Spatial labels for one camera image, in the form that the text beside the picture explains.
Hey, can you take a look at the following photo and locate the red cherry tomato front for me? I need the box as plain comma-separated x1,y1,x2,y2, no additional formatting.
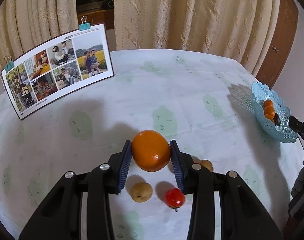
164,188,186,212

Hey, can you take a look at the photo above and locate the brown kiwi-like fruit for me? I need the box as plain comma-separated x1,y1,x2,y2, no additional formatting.
130,182,153,203

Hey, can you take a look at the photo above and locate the yellow-orange citrus fruit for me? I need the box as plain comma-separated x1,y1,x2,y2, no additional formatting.
264,106,275,116

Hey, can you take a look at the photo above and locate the smooth orange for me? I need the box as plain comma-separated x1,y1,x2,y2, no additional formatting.
131,130,170,172

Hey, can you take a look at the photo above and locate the large rough orange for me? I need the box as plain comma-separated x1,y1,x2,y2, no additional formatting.
264,114,275,124

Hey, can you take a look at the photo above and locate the small mandarin with stem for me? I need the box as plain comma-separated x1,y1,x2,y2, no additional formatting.
263,99,274,108

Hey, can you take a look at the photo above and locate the light blue lace basket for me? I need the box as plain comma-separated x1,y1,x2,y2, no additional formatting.
251,81,298,143

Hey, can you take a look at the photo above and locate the white printed tablecloth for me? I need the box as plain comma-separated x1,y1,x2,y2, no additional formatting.
0,48,304,240

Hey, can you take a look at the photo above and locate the teal binder clip left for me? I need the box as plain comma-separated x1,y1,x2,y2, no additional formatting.
4,55,15,73

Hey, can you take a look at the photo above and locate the teal binder clip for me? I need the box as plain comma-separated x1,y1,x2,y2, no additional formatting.
79,15,91,31
4,55,15,73

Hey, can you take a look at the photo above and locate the photo collage card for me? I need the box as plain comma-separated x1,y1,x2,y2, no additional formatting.
2,24,114,120

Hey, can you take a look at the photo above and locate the teal binder clip right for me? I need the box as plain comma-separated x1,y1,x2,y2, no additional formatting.
79,15,91,31

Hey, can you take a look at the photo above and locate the beige curtain right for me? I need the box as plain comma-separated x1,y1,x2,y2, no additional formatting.
114,0,280,75

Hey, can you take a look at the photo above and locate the beige curtain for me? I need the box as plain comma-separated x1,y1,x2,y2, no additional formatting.
114,0,280,75
0,0,78,69

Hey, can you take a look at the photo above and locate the wooden door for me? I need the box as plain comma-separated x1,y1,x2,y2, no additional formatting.
256,0,299,88

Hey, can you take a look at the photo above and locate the beige curtain left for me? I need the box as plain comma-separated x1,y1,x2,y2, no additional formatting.
0,0,78,69

